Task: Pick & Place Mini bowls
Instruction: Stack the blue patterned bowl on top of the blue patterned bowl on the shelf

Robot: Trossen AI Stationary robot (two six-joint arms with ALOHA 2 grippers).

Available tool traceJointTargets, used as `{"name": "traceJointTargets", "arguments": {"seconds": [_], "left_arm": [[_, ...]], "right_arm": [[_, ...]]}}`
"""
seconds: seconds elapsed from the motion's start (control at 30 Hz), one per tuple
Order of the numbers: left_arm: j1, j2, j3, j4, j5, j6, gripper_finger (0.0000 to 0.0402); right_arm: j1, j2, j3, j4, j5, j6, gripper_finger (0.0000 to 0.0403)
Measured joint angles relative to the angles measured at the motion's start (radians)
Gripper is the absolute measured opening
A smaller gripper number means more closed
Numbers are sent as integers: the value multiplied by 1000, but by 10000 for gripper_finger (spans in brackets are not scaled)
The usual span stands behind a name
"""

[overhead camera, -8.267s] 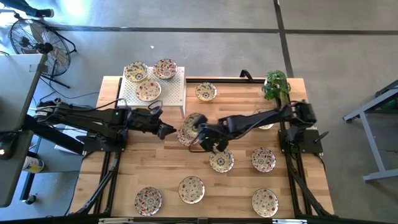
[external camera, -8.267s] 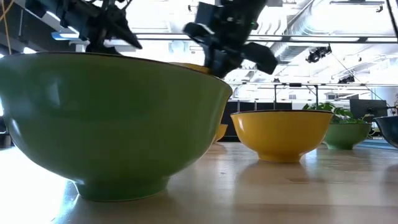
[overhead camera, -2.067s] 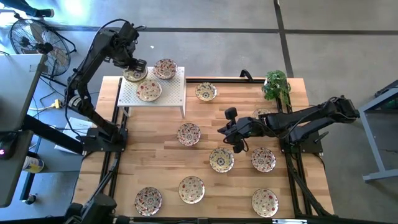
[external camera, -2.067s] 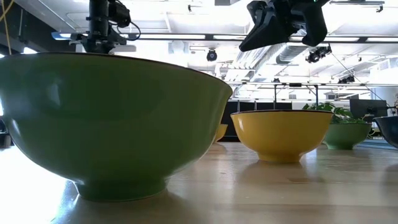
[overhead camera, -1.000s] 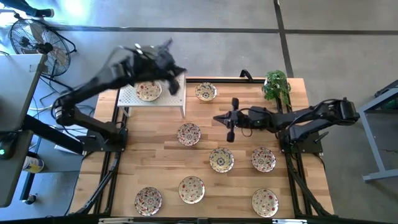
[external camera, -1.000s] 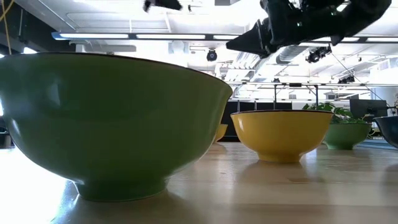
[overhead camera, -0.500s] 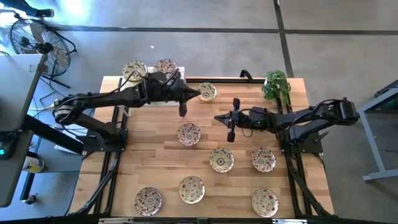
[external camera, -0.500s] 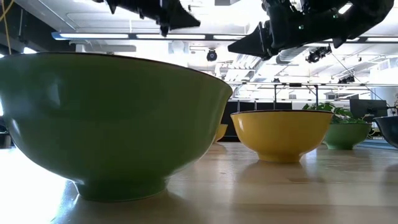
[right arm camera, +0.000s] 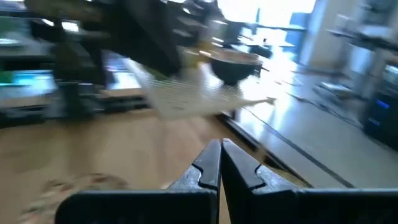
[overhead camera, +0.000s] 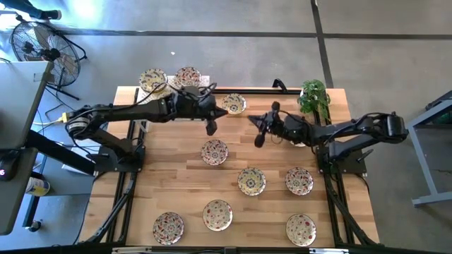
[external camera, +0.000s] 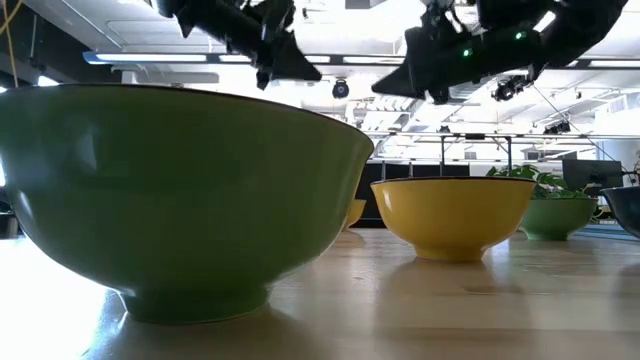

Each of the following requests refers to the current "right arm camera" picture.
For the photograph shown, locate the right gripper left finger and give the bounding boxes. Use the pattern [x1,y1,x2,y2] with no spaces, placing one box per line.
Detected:
[54,139,222,224]

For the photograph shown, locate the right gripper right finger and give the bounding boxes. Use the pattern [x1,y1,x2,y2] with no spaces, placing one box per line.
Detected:
[221,138,398,224]

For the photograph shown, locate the red floral pattern bowl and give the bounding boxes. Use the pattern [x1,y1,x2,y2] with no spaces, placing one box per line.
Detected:
[18,173,130,224]
[208,49,264,87]

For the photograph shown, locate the black computer tower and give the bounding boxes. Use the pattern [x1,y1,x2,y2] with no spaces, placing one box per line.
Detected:
[362,90,398,150]

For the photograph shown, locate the white perforated metal rack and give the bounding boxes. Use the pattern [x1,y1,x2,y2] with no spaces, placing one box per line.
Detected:
[123,57,277,121]

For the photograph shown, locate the light grey monitor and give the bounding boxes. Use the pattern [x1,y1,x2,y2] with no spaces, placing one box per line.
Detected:
[102,51,144,91]

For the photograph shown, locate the dark grey monitor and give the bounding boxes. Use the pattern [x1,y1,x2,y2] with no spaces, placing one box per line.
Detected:
[0,68,60,102]

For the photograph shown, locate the blue partition panel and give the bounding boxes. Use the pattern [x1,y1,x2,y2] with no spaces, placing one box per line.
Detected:
[285,12,308,54]

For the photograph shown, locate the black aluminium frame rail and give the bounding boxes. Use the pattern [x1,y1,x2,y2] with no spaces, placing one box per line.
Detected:
[216,111,315,189]

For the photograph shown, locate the black floor cable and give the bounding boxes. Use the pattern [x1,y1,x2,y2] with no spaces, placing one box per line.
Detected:
[284,91,364,128]

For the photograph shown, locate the black aluminium frame rails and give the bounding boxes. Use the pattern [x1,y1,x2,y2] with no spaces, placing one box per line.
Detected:
[0,93,150,128]

